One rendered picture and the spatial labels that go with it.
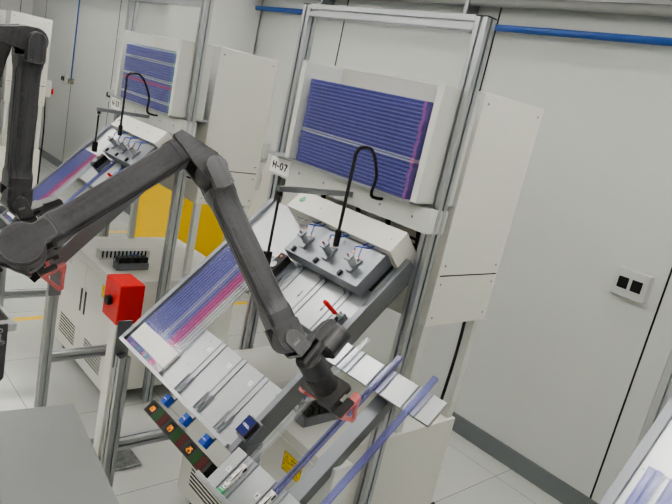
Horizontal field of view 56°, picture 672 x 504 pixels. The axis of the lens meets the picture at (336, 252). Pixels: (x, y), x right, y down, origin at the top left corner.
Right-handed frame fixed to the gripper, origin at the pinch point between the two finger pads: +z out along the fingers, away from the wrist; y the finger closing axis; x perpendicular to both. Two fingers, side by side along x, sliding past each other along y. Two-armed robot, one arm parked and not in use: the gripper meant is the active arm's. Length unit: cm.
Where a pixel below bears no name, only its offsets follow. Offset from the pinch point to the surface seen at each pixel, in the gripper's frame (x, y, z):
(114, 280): 3, 129, 19
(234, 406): 12.3, 34.1, 12.2
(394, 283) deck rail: -41.2, 20.5, 9.6
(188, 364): 11, 60, 13
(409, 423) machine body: -28, 23, 69
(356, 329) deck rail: -24.3, 21.3, 12.0
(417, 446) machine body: -25, 19, 76
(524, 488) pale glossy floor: -70, 21, 190
